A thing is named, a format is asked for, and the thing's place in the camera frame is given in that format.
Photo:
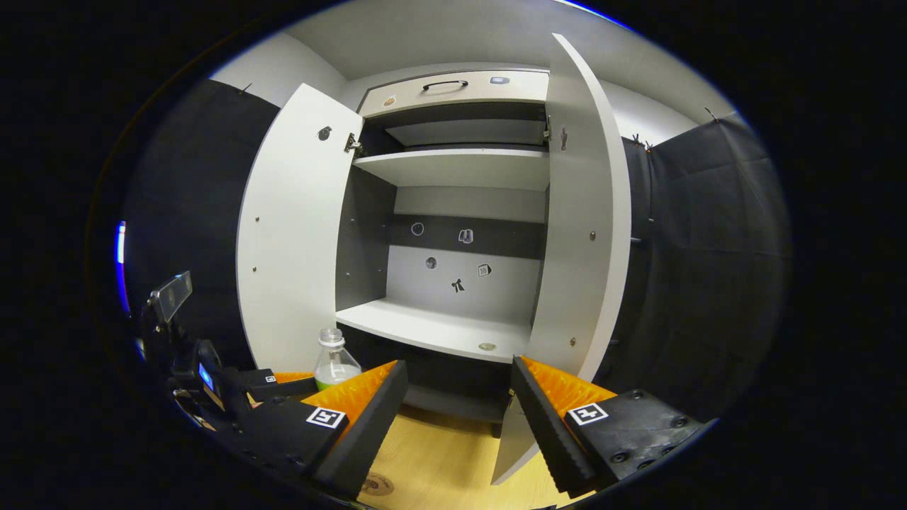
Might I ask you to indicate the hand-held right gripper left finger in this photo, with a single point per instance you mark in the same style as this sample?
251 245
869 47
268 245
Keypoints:
368 425

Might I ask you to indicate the white cabinet drawer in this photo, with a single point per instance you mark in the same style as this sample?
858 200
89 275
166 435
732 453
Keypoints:
496 92

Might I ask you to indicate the black cloth clip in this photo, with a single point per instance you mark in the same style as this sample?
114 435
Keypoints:
244 88
711 113
639 142

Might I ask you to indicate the green label plastic bottle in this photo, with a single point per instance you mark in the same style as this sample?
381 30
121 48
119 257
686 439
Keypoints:
336 365

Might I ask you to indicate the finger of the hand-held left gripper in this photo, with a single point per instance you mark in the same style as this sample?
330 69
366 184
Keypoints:
283 388

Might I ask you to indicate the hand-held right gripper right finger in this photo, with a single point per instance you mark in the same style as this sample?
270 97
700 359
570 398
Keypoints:
545 425

